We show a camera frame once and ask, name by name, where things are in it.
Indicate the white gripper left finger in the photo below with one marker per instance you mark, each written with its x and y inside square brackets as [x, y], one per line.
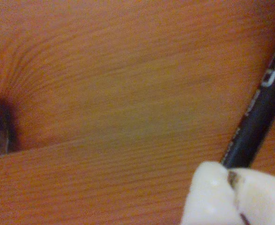
[210, 199]

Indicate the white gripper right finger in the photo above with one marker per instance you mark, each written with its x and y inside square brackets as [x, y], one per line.
[263, 199]

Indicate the black pen red ends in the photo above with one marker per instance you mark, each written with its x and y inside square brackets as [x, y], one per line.
[256, 117]

